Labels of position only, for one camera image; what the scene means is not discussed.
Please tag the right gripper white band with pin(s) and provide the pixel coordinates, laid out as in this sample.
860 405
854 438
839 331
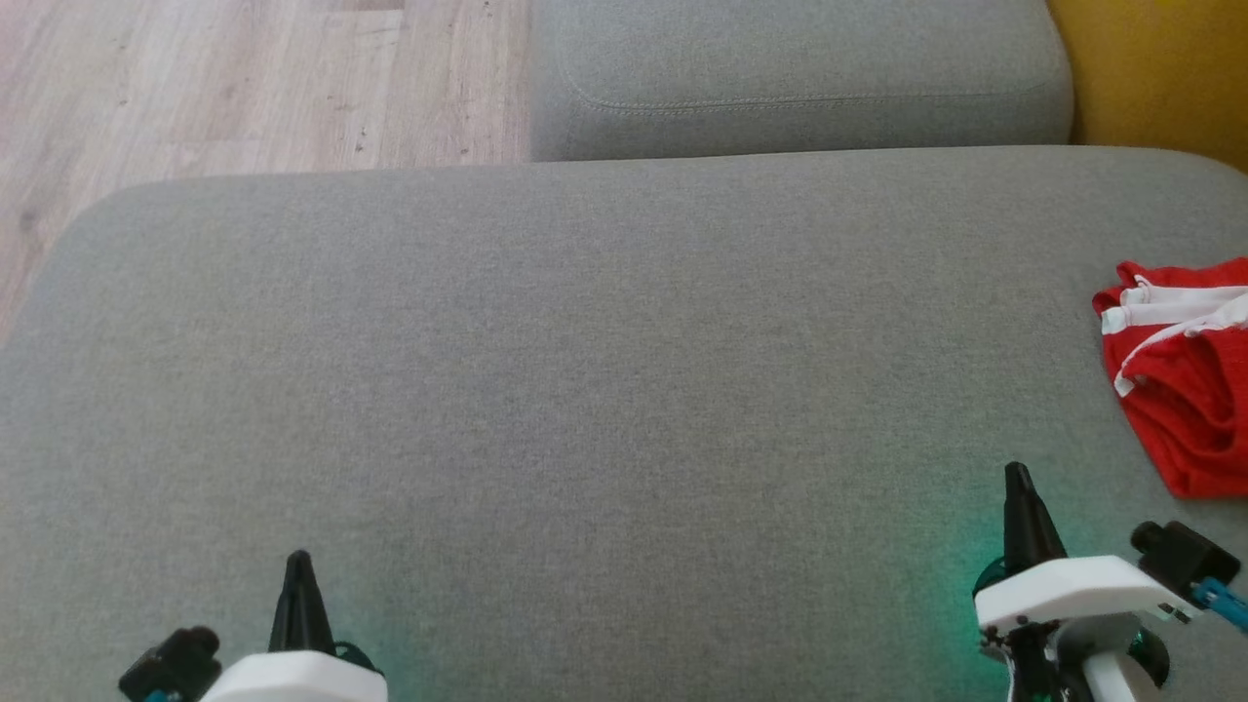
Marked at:
1072 590

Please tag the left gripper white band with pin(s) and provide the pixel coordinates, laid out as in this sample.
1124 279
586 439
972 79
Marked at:
292 678

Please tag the red basketball jersey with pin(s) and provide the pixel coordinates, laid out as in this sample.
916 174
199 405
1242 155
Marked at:
1199 429

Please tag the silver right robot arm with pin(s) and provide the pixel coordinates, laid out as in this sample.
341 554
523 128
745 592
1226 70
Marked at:
1107 682

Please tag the large grey sofa seat cushion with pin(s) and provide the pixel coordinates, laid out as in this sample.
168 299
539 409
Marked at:
585 390

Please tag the grey sofa back cushion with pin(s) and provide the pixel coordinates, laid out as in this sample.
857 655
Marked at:
799 68

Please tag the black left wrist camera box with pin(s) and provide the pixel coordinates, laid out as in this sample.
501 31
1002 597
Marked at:
171 663

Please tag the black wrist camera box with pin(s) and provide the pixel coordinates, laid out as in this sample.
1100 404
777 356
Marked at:
1185 558
171 663

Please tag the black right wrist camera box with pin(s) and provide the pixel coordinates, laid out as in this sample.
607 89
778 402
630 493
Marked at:
1185 558

